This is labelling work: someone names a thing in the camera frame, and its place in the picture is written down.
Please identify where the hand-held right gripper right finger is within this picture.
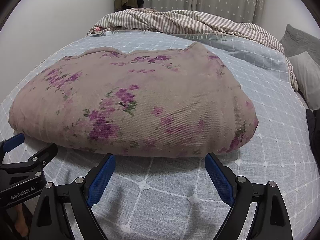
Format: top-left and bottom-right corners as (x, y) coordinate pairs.
(204, 152), (293, 240)

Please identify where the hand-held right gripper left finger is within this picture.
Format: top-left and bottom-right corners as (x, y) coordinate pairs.
(29, 154), (117, 240)

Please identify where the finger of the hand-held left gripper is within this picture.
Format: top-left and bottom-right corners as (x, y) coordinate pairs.
(0, 144), (59, 178)
(0, 133), (26, 166)

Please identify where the floral padded jacket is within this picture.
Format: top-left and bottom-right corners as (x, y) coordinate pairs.
(8, 42), (259, 158)

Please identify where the light blue checked bed sheet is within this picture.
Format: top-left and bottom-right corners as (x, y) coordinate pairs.
(0, 29), (320, 240)

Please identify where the black cloth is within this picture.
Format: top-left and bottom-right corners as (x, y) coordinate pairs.
(306, 109), (320, 153)

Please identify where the grey pillow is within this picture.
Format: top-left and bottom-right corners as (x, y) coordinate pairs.
(287, 51), (320, 111)

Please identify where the grey quilted cushion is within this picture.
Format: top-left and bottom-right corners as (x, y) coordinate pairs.
(279, 24), (320, 58)

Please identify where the striped blanket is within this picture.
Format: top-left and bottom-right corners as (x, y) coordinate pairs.
(87, 8), (298, 91)

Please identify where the olive hanging garment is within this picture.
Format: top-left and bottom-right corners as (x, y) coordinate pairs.
(114, 0), (138, 12)

